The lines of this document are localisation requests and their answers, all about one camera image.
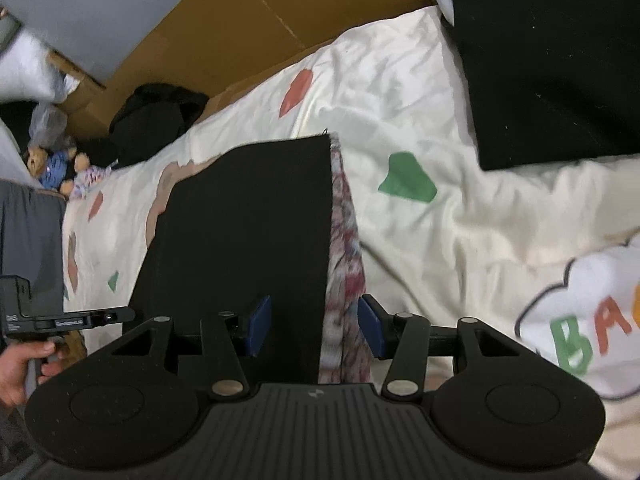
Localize floral print cloth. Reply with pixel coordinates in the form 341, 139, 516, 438
70, 164, 115, 202

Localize crumpled black garment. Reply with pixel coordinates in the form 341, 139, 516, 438
107, 82, 211, 168

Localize clear plastic bag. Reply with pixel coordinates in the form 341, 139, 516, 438
27, 102, 70, 150

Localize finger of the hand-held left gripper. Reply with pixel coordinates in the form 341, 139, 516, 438
94, 307, 137, 330

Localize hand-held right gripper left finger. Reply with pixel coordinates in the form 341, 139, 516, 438
111, 295, 273, 402

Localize grey bubble-wrapped appliance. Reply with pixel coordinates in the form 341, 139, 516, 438
0, 0, 228, 92

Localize flat cardboard sheet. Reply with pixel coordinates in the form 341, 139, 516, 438
62, 0, 438, 146

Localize folded black garment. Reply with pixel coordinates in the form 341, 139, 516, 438
440, 0, 640, 172

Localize person's left hand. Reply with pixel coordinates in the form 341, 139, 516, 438
0, 340, 65, 407

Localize brown garment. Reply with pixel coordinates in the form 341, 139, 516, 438
62, 330, 90, 361

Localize flat black cloth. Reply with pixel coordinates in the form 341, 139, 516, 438
75, 135, 121, 170

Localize white pillow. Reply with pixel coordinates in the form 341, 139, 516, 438
0, 27, 81, 107

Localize white curtain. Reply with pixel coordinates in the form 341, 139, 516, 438
0, 120, 33, 188

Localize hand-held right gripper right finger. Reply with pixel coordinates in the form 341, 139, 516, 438
357, 294, 522, 402

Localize grey neck pillow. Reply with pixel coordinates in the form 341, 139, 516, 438
0, 7, 23, 56

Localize cream bear print blanket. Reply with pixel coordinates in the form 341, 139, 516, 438
62, 7, 640, 480

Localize black shorts with bear-print trim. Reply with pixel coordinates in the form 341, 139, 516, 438
135, 132, 372, 386

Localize teddy bear in blue shirt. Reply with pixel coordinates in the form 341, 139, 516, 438
25, 144, 92, 197

